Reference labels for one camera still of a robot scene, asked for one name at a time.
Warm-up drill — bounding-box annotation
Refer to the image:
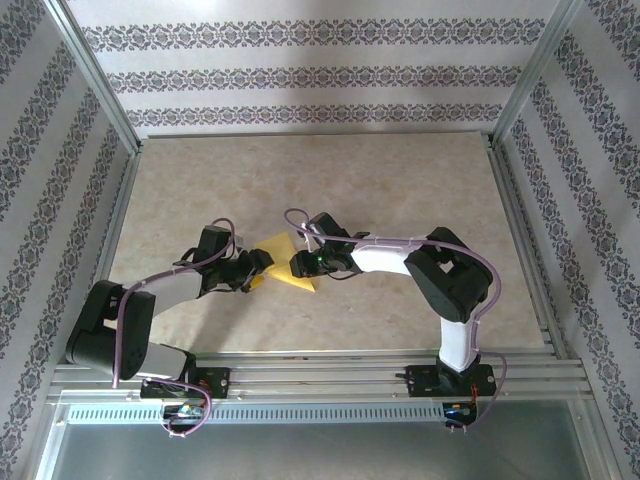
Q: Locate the yellow paper sheet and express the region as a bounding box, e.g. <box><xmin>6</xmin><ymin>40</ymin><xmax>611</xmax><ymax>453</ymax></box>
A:
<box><xmin>253</xmin><ymin>231</ymin><xmax>317</xmax><ymax>294</ymax></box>

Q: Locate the small circuit board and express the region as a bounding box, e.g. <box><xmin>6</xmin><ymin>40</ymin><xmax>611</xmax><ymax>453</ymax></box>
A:
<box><xmin>162</xmin><ymin>403</ymin><xmax>209</xmax><ymax>420</ymax></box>
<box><xmin>442</xmin><ymin>402</ymin><xmax>479</xmax><ymax>421</ymax></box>

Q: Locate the grey metal panel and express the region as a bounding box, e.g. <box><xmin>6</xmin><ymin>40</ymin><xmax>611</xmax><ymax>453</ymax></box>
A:
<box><xmin>32</xmin><ymin>399</ymin><xmax>619</xmax><ymax>480</ymax></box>

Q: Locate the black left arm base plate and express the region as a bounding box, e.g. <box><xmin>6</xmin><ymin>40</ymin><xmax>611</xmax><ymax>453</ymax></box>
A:
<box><xmin>140</xmin><ymin>367</ymin><xmax>232</xmax><ymax>400</ymax></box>

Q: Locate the aluminium mounting rail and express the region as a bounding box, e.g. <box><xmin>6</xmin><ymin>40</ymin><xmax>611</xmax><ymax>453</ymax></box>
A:
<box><xmin>47</xmin><ymin>352</ymin><xmax>586</xmax><ymax>404</ymax></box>

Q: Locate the aluminium side rail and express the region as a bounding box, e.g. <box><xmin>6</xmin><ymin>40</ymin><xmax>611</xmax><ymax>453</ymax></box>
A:
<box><xmin>487</xmin><ymin>137</ymin><xmax>571</xmax><ymax>361</ymax></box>
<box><xmin>69</xmin><ymin>144</ymin><xmax>144</xmax><ymax>366</ymax></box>

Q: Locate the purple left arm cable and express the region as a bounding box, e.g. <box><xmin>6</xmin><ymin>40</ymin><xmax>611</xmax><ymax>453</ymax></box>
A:
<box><xmin>112</xmin><ymin>218</ymin><xmax>246</xmax><ymax>440</ymax></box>

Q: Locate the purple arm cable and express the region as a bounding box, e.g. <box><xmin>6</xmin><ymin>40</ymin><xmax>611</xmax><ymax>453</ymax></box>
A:
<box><xmin>112</xmin><ymin>218</ymin><xmax>246</xmax><ymax>440</ymax></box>
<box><xmin>283</xmin><ymin>207</ymin><xmax>509</xmax><ymax>436</ymax></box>

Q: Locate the slotted grey cable duct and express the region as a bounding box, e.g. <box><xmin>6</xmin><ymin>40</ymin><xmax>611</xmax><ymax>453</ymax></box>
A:
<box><xmin>64</xmin><ymin>403</ymin><xmax>447</xmax><ymax>426</ymax></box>

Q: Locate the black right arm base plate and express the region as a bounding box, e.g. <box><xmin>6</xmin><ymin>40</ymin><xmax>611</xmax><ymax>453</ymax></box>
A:
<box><xmin>405</xmin><ymin>363</ymin><xmax>499</xmax><ymax>399</ymax></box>

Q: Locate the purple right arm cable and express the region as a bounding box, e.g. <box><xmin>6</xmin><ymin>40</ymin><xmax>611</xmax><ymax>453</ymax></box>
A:
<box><xmin>283</xmin><ymin>207</ymin><xmax>509</xmax><ymax>436</ymax></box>

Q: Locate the aluminium frame post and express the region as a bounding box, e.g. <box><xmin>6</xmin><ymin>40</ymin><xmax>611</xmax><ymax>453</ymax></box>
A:
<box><xmin>489</xmin><ymin>0</ymin><xmax>589</xmax><ymax>149</ymax></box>
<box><xmin>42</xmin><ymin>0</ymin><xmax>144</xmax><ymax>156</ymax></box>

